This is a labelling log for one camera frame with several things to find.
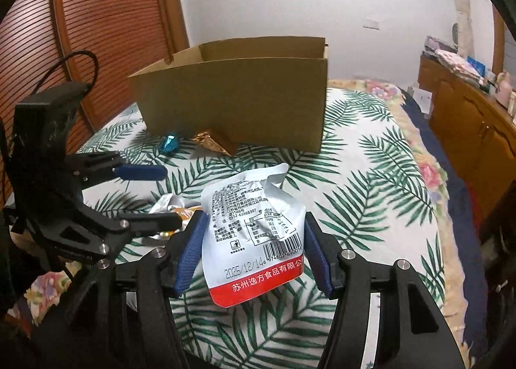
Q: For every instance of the beige curtain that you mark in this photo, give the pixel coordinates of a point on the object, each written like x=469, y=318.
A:
x=464, y=28

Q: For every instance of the small white fan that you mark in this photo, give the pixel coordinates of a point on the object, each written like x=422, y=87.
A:
x=454, y=34

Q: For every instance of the silver foil snack packet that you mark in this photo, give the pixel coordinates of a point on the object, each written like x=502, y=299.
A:
x=168, y=202

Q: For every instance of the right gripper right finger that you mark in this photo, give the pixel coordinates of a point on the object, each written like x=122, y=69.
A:
x=412, y=330

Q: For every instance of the wall switch plate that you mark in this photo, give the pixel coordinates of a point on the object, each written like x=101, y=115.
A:
x=371, y=24

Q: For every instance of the gold foil candy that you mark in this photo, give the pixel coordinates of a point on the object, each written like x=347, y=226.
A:
x=216, y=142

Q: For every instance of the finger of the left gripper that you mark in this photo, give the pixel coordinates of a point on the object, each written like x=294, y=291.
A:
x=141, y=172
x=133, y=225

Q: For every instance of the folded floral cloth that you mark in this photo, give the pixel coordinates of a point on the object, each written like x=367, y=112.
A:
x=459, y=67

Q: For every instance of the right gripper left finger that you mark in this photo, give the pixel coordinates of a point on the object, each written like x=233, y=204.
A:
x=132, y=322

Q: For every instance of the palm leaf bed cover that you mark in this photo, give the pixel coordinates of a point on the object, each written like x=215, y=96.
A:
x=363, y=187

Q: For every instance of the chicken foot snack packet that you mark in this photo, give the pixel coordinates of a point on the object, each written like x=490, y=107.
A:
x=254, y=241

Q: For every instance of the wooden sideboard cabinet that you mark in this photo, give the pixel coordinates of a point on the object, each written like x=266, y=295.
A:
x=476, y=134

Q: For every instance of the wooden louvered wardrobe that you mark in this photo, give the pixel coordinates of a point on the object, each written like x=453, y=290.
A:
x=106, y=40

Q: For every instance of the floral quilt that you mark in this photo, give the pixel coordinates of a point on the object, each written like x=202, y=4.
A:
x=465, y=304

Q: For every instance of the blue foil candy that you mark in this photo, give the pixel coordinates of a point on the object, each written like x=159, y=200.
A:
x=169, y=145

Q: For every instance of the pink kettle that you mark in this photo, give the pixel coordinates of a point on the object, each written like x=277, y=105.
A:
x=504, y=89

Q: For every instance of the brown cardboard box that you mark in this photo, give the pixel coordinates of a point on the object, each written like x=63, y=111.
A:
x=266, y=91

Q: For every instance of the orange white snack packet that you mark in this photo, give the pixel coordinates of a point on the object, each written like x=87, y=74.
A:
x=186, y=214

